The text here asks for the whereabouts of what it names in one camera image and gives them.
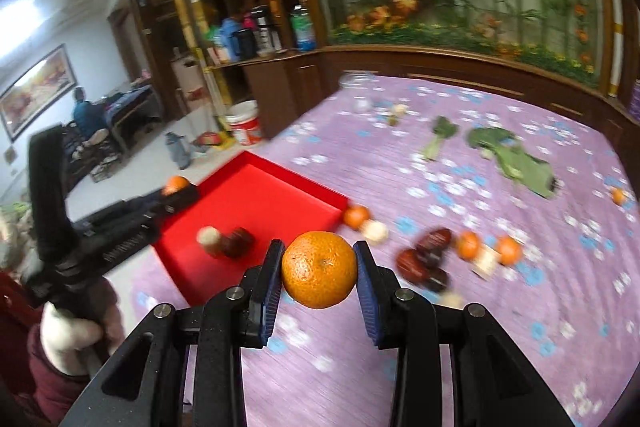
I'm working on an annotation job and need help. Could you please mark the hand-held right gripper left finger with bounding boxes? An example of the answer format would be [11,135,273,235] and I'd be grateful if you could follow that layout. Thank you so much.
[60,239,287,427]

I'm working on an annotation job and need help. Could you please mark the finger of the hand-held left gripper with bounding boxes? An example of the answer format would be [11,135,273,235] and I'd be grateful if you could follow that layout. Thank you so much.
[145,186,199,220]

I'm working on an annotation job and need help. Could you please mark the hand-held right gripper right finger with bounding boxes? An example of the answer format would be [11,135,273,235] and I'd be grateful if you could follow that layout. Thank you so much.
[352,239,576,427]

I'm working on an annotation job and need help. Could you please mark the dark red jujube date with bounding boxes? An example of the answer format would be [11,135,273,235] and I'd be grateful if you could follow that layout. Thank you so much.
[396,249,430,283]
[422,268,450,293]
[220,228,255,259]
[416,228,453,265]

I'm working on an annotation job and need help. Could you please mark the red tray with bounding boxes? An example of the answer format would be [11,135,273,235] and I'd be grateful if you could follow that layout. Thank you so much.
[152,151,351,308]

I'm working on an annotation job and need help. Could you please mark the person's left forearm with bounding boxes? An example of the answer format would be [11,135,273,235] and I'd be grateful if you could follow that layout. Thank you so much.
[0,272,98,427]

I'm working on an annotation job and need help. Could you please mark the person's left hand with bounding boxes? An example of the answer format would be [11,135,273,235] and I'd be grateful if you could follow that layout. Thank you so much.
[39,278,126,378]

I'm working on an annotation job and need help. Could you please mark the grey thermos jug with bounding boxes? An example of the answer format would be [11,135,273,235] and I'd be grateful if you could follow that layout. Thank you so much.
[166,132,193,170]

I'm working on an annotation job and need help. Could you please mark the white plastic bucket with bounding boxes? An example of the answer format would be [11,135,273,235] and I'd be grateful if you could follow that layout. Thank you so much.
[225,101,263,146]

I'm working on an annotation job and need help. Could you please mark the purple floral tablecloth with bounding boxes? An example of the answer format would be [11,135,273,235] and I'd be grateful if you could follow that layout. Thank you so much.
[131,74,631,427]

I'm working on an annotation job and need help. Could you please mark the brown wooden cabinet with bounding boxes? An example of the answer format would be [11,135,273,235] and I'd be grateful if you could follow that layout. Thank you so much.
[210,44,640,145]

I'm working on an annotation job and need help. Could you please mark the black mug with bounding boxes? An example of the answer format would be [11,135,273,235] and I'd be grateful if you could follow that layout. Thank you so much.
[232,28,258,60]

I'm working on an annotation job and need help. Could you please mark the blue plastic jug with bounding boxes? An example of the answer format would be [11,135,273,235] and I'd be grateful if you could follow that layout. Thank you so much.
[219,18,241,60]

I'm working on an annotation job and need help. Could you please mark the small green bok choy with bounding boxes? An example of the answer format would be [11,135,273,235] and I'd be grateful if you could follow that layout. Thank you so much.
[419,116,460,162]

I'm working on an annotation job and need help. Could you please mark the steel thermos flask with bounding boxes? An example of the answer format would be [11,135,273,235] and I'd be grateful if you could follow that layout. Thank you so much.
[250,6,281,55]

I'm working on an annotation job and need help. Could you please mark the large green bok choy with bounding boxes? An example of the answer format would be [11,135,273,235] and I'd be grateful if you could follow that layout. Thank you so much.
[466,127,558,200]

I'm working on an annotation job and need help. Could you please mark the green label plastic bottle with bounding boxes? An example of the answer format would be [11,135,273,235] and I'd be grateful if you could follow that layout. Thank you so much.
[291,4,316,52]

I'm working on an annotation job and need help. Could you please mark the clear glass jar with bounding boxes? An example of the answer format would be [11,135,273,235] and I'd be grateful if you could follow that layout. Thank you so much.
[339,71,380,112]

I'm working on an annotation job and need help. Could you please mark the white yellow pole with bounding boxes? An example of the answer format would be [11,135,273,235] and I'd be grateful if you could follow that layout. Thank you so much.
[607,0,625,98]

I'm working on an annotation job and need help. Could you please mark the white handled broom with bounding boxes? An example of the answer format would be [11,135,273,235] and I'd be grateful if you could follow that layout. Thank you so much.
[202,49,226,132]

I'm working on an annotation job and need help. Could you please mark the framed wall painting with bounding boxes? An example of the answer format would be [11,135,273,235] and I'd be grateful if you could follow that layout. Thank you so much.
[0,44,78,142]

